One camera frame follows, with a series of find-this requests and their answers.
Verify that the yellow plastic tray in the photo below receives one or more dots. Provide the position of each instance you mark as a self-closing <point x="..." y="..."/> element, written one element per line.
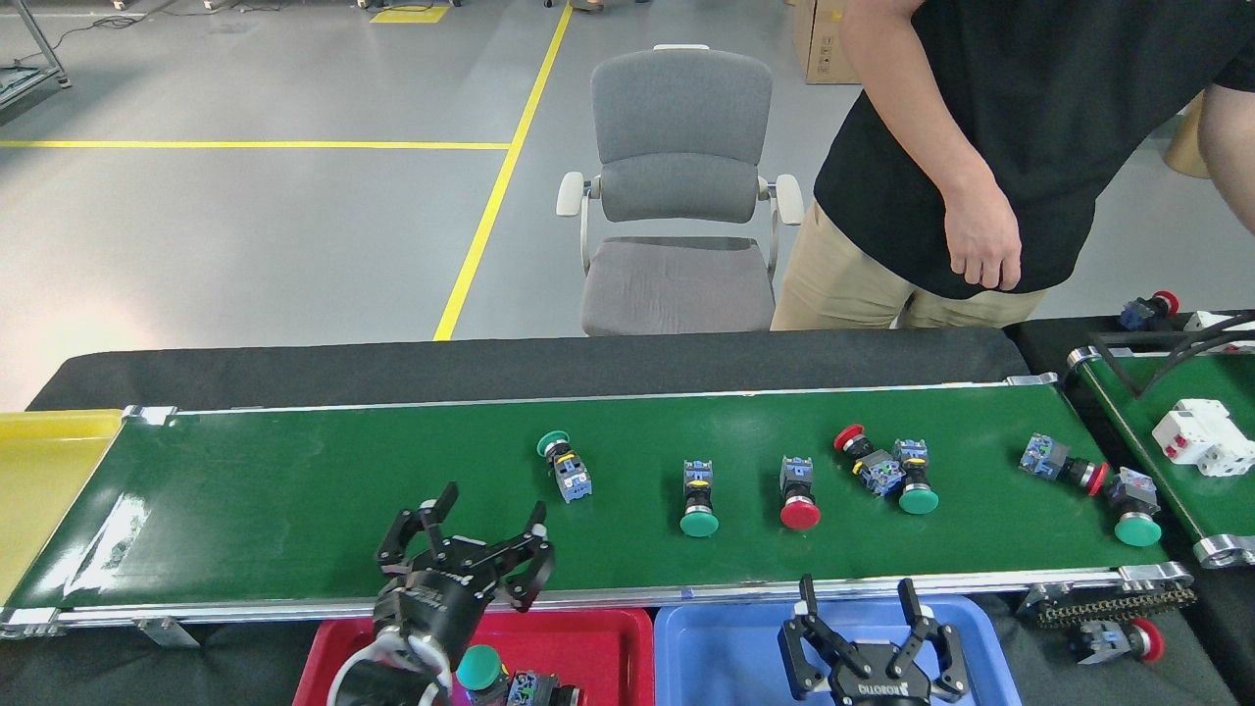
<point x="44" y="471"/>

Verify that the long green conveyor belt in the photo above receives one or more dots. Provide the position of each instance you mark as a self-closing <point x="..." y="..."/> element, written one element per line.
<point x="294" y="510"/>

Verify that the person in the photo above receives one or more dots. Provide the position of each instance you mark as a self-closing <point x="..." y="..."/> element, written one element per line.
<point x="1059" y="118"/>

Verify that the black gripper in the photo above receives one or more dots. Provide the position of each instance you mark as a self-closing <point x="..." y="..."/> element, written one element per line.
<point x="431" y="608"/>
<point x="882" y="686"/>

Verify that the person's right forearm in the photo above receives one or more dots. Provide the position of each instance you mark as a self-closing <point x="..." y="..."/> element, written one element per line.
<point x="931" y="127"/>

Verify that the grey office chair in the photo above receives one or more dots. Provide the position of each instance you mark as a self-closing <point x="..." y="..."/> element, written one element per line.
<point x="681" y="118"/>

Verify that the tan plant pot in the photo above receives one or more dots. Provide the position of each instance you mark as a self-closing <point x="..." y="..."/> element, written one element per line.
<point x="1184" y="147"/>

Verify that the red plastic tray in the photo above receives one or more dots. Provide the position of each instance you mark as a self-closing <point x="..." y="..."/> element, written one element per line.
<point x="588" y="657"/>

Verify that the person's right hand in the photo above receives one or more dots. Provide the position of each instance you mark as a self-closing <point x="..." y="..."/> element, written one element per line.
<point x="980" y="240"/>

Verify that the metal frame cart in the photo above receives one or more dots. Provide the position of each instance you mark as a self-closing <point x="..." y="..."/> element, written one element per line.
<point x="49" y="64"/>

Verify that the person's left forearm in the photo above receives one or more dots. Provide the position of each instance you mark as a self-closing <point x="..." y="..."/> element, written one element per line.
<point x="1230" y="157"/>

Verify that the brown cardboard box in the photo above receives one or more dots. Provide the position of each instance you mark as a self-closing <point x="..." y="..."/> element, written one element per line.
<point x="819" y="39"/>

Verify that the blue plastic tray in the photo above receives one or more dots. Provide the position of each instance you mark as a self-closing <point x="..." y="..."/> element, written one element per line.
<point x="726" y="657"/>

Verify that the short green conveyor belt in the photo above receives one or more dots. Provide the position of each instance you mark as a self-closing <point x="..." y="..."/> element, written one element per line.
<point x="1147" y="392"/>

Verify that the black guide frame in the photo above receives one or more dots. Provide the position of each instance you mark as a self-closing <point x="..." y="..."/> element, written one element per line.
<point x="1113" y="365"/>

